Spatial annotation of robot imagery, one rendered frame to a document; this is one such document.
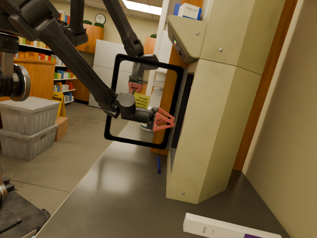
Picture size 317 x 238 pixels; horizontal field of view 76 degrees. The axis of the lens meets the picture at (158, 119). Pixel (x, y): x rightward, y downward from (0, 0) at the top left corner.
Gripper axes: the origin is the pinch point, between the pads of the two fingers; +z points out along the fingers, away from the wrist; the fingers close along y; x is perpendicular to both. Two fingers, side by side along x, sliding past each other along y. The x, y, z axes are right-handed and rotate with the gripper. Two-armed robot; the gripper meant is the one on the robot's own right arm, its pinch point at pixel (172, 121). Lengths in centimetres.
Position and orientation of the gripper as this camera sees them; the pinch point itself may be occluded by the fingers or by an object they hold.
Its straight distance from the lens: 78.5
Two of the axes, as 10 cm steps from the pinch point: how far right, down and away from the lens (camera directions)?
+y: 0.7, -2.1, 9.8
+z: 9.8, 2.0, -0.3
